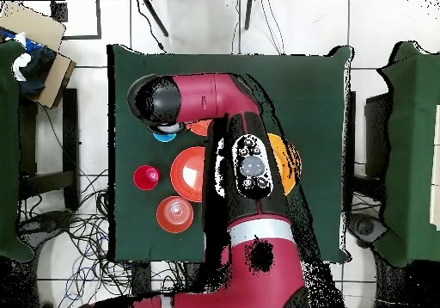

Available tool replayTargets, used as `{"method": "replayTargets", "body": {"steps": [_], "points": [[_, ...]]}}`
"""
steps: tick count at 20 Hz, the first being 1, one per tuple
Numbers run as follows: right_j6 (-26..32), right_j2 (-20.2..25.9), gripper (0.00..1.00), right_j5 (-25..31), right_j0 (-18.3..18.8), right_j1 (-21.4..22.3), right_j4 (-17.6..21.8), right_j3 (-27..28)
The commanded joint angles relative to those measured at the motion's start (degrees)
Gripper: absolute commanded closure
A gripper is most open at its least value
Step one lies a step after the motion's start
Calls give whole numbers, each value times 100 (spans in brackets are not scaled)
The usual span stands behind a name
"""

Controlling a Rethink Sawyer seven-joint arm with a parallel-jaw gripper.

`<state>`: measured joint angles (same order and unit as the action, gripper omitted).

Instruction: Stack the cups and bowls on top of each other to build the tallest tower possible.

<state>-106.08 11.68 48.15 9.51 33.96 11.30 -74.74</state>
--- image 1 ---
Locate large orange bowl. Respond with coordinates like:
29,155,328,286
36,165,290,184
266,132,304,198

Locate wide red-orange bowl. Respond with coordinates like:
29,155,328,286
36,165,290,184
185,119,213,138
169,145,206,203

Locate black chair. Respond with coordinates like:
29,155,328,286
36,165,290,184
364,92,393,178

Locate blue and white cloth bundle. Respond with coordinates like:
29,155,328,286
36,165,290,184
0,28,58,97

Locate cardboard box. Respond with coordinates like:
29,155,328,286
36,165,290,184
0,1,77,110

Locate black power strip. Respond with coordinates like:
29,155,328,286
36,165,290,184
131,262,153,298

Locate black floor cable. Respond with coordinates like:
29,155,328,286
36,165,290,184
136,0,168,54

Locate tangle of floor cables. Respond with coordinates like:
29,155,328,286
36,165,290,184
20,168,188,308

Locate green cloth side table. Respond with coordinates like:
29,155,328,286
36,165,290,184
0,40,35,263
376,40,440,267

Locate red cup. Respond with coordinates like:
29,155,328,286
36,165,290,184
132,164,162,192

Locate black tripod leg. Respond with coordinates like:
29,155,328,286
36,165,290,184
142,0,170,38
244,0,254,31

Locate blue cup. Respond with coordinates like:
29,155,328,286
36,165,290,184
151,132,178,144

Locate dark green tablecloth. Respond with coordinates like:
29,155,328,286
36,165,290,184
106,43,355,266

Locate black metal frame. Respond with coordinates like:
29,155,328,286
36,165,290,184
50,0,103,41

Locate small red-orange bowl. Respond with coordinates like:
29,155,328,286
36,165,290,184
156,195,194,234

